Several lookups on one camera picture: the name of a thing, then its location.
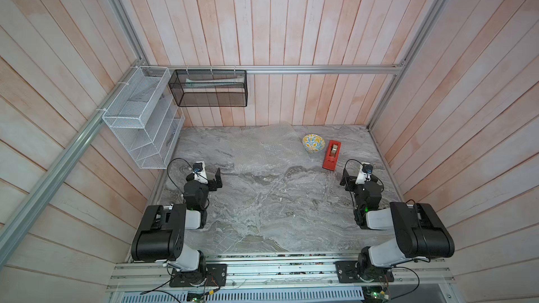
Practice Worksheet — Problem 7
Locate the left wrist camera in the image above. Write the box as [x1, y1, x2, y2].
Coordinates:
[192, 161, 209, 185]

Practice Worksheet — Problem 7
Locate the aluminium frame rail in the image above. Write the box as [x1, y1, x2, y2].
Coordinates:
[162, 65, 404, 74]

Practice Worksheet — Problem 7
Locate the black mesh basket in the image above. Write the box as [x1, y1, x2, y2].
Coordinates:
[168, 69, 248, 107]

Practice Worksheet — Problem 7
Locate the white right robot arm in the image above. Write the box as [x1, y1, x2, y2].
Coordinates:
[340, 164, 455, 278]

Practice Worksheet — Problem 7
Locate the white wire mesh shelf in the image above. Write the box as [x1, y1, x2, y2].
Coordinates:
[102, 66, 185, 170]

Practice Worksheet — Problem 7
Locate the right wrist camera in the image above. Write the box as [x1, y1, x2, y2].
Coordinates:
[355, 163, 373, 185]

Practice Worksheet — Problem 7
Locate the yellow blue patterned bowl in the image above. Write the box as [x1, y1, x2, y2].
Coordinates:
[302, 134, 326, 153]

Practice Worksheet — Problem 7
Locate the clear bubble wrap sheet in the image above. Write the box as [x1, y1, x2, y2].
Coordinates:
[174, 123, 321, 176]

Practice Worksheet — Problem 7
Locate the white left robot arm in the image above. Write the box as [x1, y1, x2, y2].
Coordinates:
[131, 161, 223, 274]

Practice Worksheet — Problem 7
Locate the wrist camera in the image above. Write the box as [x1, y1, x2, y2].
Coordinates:
[355, 163, 373, 185]
[192, 161, 209, 185]

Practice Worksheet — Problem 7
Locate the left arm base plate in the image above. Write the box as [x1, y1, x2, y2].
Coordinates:
[169, 264, 227, 288]

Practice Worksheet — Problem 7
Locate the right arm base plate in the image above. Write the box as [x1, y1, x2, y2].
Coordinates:
[335, 261, 394, 283]

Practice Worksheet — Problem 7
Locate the red tape dispenser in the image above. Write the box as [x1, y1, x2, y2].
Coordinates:
[322, 140, 342, 171]

